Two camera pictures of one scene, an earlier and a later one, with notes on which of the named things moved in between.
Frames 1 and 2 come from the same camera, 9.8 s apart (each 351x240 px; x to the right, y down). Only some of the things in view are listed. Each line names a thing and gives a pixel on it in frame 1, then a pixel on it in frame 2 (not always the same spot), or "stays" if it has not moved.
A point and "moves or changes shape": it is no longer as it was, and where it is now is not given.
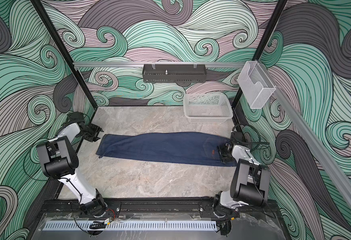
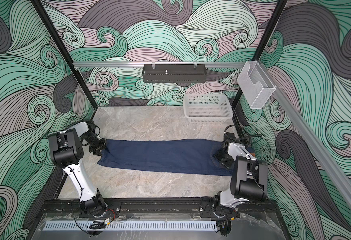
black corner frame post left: [46, 18] stays
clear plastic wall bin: [256, 88] stays
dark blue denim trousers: [183, 147] moves or changes shape
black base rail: [72, 208] stays
